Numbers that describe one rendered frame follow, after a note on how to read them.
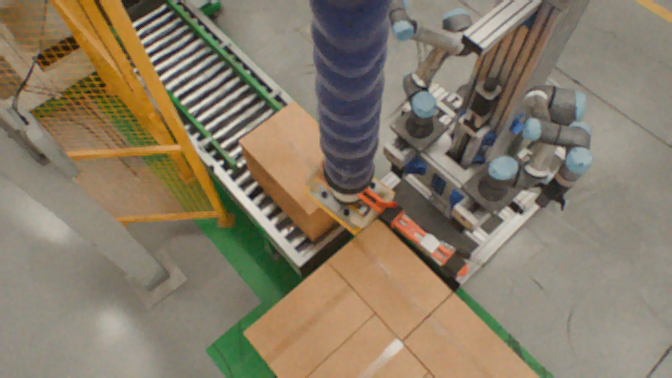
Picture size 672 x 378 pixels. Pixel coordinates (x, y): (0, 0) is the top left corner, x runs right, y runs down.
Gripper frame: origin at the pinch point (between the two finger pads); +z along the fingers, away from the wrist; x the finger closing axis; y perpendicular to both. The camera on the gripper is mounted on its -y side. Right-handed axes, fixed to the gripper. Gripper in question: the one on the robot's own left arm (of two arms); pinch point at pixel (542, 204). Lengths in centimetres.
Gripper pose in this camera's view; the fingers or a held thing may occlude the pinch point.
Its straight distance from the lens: 219.4
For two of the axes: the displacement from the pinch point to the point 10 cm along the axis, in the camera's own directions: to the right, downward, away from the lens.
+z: 0.2, 4.4, 9.0
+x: -6.8, -6.5, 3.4
